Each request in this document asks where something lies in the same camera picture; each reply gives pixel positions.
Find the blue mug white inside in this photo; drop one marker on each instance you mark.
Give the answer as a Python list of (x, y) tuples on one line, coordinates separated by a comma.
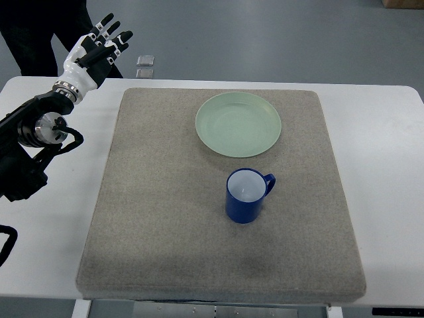
[(246, 189)]

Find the floor socket plate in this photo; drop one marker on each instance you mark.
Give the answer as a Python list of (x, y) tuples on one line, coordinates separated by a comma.
[(145, 61), (144, 73)]

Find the person in black clothes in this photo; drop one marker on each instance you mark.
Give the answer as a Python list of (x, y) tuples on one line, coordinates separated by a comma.
[(28, 27)]

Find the lower floor socket plate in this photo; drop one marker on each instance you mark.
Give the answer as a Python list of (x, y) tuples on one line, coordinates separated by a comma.
[(144, 73)]

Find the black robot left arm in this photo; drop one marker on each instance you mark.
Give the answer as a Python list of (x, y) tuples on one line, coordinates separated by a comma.
[(31, 136)]

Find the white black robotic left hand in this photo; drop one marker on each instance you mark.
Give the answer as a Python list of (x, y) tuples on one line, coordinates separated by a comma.
[(91, 59)]

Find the black label strip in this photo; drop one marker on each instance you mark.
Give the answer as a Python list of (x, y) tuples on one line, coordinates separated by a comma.
[(397, 312)]

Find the upper floor socket plate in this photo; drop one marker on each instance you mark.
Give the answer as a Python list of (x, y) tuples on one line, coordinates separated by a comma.
[(145, 61)]

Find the light green plate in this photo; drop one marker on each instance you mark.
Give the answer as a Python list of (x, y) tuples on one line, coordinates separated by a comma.
[(238, 124)]

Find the beige felt mat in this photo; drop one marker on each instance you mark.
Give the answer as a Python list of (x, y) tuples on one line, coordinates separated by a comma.
[(160, 231)]

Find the cardboard box corner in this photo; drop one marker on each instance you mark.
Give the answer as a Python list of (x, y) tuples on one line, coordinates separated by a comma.
[(403, 4)]

